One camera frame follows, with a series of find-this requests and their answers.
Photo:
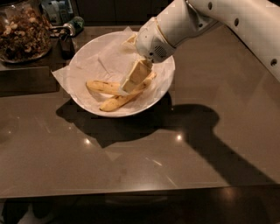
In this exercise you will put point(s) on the yellow banana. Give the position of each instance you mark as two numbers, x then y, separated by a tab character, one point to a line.
113	88
117	101

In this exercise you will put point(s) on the white bowl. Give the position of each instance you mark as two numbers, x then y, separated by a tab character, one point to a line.
151	99

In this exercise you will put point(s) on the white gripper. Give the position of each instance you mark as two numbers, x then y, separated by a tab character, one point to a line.
150	42

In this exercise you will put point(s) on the dark bottle with green cap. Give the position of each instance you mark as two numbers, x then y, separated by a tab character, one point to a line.
65	33

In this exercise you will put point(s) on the white paper liner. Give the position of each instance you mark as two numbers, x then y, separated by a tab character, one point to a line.
108	58

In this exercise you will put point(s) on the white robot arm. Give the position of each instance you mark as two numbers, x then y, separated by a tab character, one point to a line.
255	22

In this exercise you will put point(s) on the glass jar of nuts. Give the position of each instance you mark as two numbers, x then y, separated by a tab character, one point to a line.
24	31

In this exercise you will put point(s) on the dark tray block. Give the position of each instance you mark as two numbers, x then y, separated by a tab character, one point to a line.
27	81

